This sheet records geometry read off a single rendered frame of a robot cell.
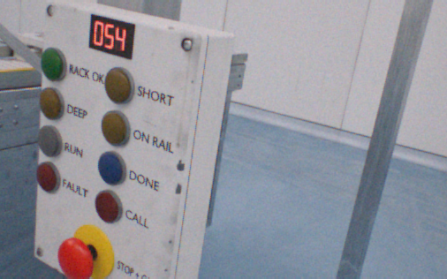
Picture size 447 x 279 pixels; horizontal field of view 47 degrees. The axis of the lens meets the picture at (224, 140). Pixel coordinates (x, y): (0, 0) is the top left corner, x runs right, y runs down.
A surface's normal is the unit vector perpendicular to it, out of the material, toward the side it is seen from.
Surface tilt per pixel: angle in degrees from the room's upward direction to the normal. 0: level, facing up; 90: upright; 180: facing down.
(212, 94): 90
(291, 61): 90
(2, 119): 90
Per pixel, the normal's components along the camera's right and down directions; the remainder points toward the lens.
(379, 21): -0.43, 0.22
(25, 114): 0.82, 0.29
